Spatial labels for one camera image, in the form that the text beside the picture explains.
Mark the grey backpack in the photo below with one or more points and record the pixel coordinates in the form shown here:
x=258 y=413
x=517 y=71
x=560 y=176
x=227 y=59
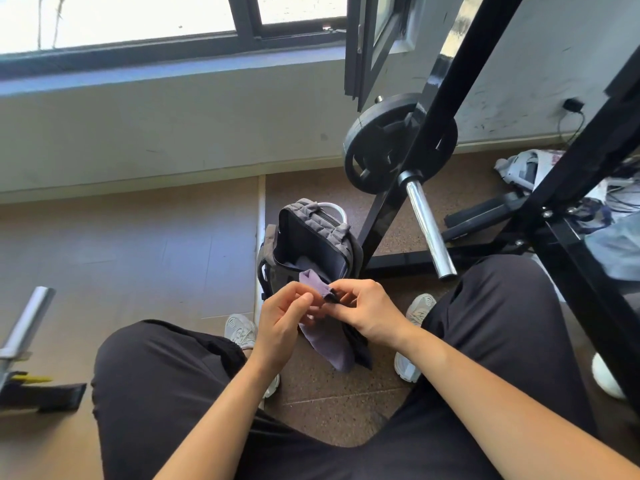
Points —
x=315 y=239

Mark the white printed bag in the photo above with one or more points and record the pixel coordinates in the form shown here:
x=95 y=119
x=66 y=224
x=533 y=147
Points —
x=520 y=169

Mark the black weight plate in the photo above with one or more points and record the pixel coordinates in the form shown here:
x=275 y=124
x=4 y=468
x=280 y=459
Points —
x=372 y=139

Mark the black open window sash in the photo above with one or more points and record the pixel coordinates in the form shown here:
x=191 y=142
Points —
x=357 y=49

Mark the white right shoe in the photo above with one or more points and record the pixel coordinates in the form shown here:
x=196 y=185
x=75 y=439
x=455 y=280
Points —
x=407 y=369

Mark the person's right forearm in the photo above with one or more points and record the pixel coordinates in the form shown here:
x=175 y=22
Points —
x=515 y=409

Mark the white shoe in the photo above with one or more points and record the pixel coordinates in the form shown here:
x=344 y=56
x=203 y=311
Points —
x=240 y=329
x=407 y=369

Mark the person's left forearm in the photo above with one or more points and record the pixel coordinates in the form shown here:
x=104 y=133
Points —
x=210 y=424

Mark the violet blue towel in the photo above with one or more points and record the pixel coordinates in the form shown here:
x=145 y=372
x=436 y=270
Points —
x=330 y=344

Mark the yellow black squat rack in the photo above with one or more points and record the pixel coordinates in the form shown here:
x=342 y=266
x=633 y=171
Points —
x=50 y=397

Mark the silver plate holder bar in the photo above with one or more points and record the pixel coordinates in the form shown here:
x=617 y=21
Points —
x=427 y=224

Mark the black window frame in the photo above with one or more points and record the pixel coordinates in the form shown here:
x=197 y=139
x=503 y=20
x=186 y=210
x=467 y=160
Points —
x=125 y=54

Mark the person's left hand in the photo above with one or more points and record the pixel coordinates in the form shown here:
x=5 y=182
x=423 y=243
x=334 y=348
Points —
x=280 y=329

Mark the silver barbell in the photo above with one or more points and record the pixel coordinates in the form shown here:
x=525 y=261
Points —
x=27 y=319

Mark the black weight machine frame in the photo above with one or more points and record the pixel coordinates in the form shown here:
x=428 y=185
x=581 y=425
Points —
x=585 y=154

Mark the white left shoe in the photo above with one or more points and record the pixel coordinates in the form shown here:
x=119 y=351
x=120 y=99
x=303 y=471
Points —
x=240 y=329

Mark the person's right hand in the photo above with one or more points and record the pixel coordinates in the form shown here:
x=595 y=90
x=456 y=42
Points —
x=372 y=309

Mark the pale floor divider strip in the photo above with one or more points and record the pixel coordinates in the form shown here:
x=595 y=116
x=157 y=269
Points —
x=260 y=219

